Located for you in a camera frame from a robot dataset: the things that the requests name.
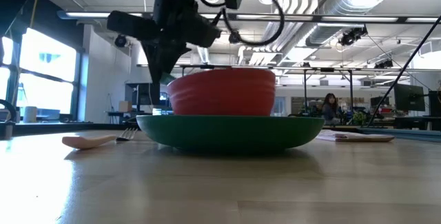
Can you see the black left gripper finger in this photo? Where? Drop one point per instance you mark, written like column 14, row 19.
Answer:
column 155, row 58
column 172, row 56

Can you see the red plastic bowl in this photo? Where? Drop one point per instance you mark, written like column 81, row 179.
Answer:
column 224, row 93

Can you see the green plastic plate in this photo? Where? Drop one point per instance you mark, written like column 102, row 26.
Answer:
column 227, row 134

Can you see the black cabinet with monitor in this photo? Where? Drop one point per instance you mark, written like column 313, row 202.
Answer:
column 138, row 96

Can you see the cardboard box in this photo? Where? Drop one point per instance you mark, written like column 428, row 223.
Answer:
column 124, row 107

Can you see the white paper roll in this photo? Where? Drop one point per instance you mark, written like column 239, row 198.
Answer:
column 30, row 114

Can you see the person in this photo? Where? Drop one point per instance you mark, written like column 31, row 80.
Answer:
column 330, row 110

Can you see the black ceiling-hung device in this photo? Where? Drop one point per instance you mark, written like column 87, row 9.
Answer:
column 351, row 36

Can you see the long ceiling light bar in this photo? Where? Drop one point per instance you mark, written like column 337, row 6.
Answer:
column 361, row 19

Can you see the green potted plant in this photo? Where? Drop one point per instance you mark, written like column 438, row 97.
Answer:
column 360, row 118

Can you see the pink folded cloth napkin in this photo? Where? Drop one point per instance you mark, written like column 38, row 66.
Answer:
column 355, row 137

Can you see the thin black diagonal rod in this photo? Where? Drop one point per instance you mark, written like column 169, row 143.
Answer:
column 403, row 73

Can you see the black workstation frame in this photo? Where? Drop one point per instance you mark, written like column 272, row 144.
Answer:
column 206, row 67
column 305, row 93

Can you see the black ceiling camera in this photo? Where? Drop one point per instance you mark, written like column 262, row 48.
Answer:
column 234, row 37
column 121, row 40

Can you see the silver ventilation duct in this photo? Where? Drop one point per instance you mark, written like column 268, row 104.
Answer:
column 344, row 3

